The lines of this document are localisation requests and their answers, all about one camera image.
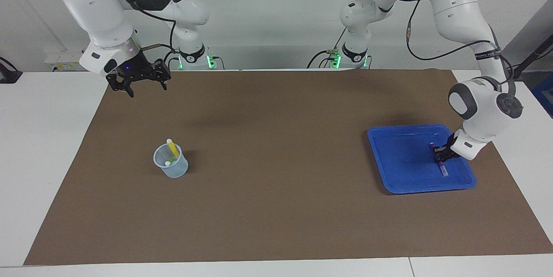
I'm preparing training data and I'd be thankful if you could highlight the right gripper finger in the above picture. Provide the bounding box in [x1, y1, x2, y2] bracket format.
[106, 74, 134, 97]
[152, 59, 171, 90]

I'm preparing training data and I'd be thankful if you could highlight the purple marker pen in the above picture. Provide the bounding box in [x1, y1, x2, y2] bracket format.
[429, 142, 449, 177]

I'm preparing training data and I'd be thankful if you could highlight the yellow marker pen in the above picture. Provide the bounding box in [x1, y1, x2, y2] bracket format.
[166, 139, 180, 161]

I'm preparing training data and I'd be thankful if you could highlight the blue plastic tray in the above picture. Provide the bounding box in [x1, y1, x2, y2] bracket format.
[368, 124, 477, 194]

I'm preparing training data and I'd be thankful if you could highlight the white power strip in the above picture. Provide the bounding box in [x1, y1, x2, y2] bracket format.
[44, 50, 93, 72]

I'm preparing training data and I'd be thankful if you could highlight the translucent plastic cup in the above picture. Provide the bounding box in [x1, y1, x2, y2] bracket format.
[153, 143, 189, 178]

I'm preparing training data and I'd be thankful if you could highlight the black clamp base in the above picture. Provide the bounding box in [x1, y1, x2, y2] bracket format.
[0, 57, 23, 84]

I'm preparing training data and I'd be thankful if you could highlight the blue storage box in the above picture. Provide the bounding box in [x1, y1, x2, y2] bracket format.
[531, 74, 553, 118]

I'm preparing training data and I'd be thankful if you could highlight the black stand pole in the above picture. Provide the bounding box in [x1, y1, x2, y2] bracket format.
[503, 35, 553, 81]

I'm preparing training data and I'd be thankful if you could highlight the brown table mat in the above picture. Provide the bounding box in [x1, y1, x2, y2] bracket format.
[24, 69, 553, 266]

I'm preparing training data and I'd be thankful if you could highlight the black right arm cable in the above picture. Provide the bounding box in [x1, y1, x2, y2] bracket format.
[114, 0, 178, 64]

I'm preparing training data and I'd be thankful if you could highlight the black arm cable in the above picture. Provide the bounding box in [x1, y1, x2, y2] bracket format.
[372, 0, 515, 81]
[114, 0, 178, 64]

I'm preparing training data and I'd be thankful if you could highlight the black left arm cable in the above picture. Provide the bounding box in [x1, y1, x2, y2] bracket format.
[372, 0, 515, 81]

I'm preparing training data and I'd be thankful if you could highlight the thin black base cable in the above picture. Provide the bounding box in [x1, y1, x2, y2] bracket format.
[333, 29, 348, 53]

